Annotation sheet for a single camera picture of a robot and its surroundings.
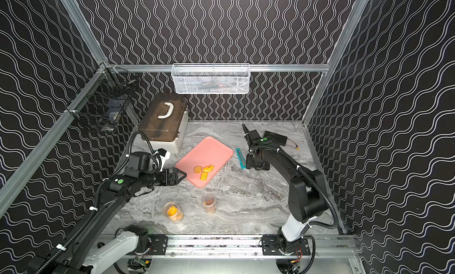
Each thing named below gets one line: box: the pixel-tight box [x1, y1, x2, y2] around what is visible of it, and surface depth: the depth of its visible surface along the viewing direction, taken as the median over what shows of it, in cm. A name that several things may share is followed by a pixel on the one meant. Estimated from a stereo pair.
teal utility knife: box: [235, 147, 247, 170], surface depth 105 cm
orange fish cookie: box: [203, 164, 215, 173], surface depth 99 cm
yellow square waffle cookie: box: [200, 171, 208, 181], surface depth 97 cm
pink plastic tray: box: [174, 136, 235, 189], surface depth 107 cm
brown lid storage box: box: [138, 92, 189, 154], surface depth 105 cm
